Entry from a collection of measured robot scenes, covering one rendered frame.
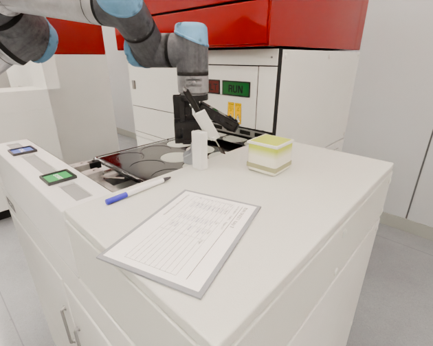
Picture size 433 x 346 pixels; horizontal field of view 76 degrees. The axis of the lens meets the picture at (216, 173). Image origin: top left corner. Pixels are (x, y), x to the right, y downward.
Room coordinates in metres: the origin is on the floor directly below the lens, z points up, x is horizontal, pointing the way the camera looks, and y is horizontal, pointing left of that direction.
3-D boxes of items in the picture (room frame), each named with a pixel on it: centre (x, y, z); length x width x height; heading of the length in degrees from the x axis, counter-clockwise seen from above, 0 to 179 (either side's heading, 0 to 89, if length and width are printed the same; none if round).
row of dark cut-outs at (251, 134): (1.01, -0.01, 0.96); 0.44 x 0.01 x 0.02; 47
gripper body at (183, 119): (0.70, 0.06, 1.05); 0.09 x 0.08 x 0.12; 97
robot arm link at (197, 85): (0.69, 0.06, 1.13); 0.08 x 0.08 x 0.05
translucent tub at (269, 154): (0.57, -0.12, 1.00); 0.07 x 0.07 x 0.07; 49
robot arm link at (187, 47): (0.70, 0.06, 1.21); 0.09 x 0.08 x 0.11; 77
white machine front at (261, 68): (1.13, 0.12, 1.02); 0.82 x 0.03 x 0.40; 47
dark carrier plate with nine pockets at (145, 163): (0.84, 0.13, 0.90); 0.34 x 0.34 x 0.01; 47
